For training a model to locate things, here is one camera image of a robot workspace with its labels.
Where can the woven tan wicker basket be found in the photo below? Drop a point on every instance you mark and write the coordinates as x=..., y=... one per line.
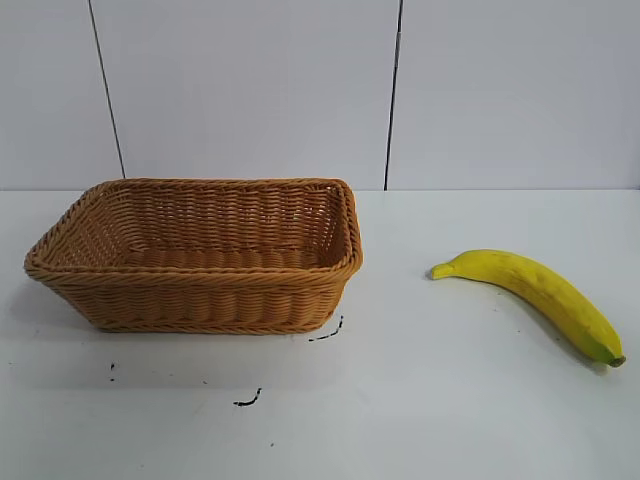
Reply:
x=200, y=305

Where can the yellow banana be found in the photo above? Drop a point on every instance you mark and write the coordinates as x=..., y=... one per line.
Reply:
x=550, y=295

